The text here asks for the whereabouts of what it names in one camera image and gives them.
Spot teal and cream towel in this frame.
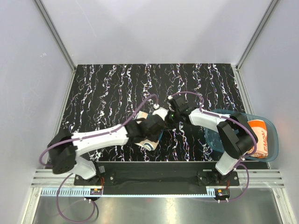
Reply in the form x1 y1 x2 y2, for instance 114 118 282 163
135 111 163 151

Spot blue translucent plastic tray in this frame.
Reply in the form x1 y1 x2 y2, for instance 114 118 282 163
205 109 278 162

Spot orange cartoon print towel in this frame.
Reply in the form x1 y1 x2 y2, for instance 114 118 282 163
248 119 268 159

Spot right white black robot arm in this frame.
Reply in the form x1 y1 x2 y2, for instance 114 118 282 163
168 96 258 185

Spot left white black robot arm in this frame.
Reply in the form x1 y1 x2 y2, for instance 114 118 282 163
48 114 165 185

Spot left small connector board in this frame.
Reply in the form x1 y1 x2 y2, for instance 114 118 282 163
90 188 102 196

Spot small connector board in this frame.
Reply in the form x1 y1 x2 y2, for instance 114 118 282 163
90 188 102 196
215 189 230 200

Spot right small connector board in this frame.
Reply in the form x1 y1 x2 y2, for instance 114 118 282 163
215 189 230 200

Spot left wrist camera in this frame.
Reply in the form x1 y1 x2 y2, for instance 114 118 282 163
152 104 168 120

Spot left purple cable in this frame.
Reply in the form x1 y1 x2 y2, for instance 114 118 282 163
38 94 159 222

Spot purple cable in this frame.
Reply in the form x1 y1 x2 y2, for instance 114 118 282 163
168 91 259 203
38 94 159 222

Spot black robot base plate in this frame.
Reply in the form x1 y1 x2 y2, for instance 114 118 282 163
74 161 240 197

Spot right aluminium frame post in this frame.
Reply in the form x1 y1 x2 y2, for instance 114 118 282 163
235 0 281 70

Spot aluminium frame post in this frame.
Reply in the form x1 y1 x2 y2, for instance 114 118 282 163
235 0 281 70
32 0 77 72

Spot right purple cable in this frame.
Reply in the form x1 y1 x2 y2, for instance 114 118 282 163
168 91 259 203

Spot left aluminium frame post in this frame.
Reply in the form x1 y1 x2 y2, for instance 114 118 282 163
32 0 77 72

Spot aluminium front rail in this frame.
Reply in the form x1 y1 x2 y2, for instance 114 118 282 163
31 169 284 188

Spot slotted grey cable duct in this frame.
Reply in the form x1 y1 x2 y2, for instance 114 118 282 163
41 188 231 198

